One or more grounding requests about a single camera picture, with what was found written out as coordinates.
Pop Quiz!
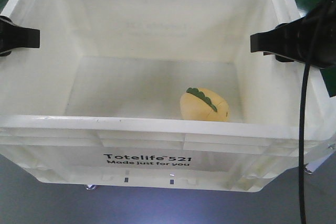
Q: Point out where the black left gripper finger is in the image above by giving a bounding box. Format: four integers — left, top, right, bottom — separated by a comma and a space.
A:
1, 16, 40, 57

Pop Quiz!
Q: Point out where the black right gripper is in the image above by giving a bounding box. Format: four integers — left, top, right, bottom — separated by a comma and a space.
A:
250, 0, 335, 69

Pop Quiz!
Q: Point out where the white plastic tote box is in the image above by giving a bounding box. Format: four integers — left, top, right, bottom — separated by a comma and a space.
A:
0, 0, 336, 193

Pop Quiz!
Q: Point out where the yellow plush ball green crest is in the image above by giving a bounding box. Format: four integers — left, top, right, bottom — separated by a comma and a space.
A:
180, 88, 230, 122

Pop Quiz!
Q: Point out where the black hanging cable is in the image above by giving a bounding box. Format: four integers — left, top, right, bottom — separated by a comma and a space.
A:
298, 0, 336, 224

